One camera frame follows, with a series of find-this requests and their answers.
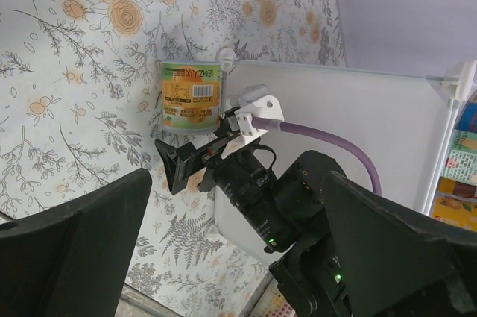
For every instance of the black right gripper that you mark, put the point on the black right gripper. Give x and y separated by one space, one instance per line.
281 210

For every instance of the clear lid green jar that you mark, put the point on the clear lid green jar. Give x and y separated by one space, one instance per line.
460 162

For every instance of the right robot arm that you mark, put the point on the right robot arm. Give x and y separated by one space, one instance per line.
311 281

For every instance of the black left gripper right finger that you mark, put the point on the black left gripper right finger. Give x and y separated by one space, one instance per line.
396 261

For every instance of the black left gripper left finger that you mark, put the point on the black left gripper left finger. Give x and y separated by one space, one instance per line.
72 260

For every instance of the white cube counter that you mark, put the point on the white cube counter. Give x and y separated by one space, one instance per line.
388 132

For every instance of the white plastic basket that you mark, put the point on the white plastic basket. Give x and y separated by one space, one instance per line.
272 303

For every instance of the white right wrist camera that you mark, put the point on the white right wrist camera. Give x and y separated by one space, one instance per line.
250 104

